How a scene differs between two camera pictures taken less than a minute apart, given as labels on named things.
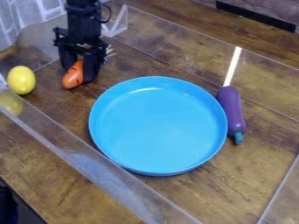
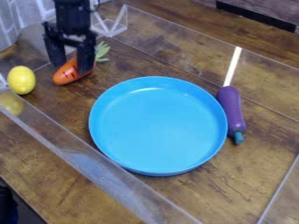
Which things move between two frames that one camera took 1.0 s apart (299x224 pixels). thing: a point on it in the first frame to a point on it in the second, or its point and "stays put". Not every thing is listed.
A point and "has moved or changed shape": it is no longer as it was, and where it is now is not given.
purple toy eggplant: (228, 98) stays put
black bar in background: (256, 16) stays put
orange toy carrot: (73, 76) has moved or changed shape
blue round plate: (157, 126) stays put
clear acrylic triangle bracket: (114, 27) stays put
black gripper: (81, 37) to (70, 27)
